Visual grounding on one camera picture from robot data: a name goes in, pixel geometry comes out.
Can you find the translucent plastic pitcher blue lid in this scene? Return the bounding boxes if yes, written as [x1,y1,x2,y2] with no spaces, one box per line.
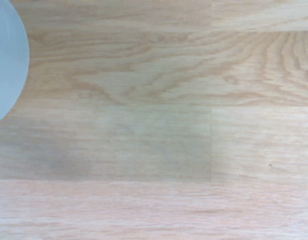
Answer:
[0,0,30,126]

